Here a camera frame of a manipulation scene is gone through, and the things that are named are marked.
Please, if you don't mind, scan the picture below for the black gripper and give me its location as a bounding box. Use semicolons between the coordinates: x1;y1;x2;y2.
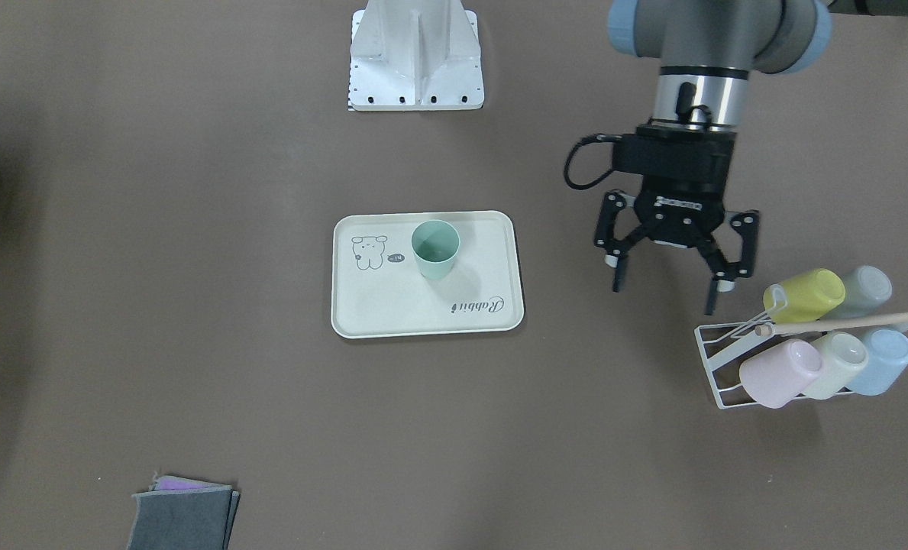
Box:
593;122;761;316

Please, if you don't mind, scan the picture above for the green plastic cup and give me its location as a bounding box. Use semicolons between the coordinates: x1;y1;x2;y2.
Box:
411;219;461;280

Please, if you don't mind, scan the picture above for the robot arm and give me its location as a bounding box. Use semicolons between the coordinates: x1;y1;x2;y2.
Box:
594;1;833;314

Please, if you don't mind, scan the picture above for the yellow plastic cup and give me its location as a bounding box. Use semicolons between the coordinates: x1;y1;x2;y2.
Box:
762;268;847;324

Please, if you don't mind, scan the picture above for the pink plastic cup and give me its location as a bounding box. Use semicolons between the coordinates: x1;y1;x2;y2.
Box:
738;338;823;409

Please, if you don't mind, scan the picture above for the grey plastic cup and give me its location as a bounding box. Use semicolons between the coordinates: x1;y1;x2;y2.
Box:
826;265;893;319

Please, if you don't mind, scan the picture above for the cream plastic cup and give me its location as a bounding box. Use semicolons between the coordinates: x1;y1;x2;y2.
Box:
802;332;869;400

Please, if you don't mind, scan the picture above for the blue plastic cup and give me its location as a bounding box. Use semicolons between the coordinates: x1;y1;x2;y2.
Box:
847;328;908;396

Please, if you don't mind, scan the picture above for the white rabbit tray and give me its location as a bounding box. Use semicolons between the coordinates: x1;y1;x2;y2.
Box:
331;210;525;340

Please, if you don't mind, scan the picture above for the folded grey cloth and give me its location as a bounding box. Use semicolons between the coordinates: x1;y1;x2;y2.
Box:
127;476;241;549

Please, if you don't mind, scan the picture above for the white wire cup rack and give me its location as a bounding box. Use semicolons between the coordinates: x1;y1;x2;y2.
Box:
693;311;908;409

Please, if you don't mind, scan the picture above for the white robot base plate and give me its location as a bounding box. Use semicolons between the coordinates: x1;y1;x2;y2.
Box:
347;1;486;112

